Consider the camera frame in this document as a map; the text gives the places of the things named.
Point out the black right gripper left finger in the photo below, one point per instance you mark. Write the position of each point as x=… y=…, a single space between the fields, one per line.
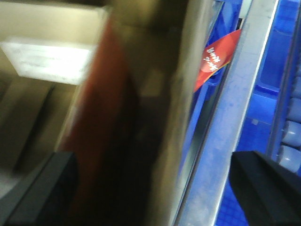
x=43 y=197

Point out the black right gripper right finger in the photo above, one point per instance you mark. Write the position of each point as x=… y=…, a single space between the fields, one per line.
x=268 y=194

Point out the cardboard box with red print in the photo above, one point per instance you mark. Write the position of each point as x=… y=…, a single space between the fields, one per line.
x=125 y=123

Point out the blue metal shelf beam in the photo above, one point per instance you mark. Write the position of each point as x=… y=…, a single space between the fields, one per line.
x=205 y=187

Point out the white shipping label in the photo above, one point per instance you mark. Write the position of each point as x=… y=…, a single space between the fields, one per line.
x=54 y=61

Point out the red snack package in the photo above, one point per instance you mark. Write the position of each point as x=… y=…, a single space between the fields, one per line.
x=216 y=56

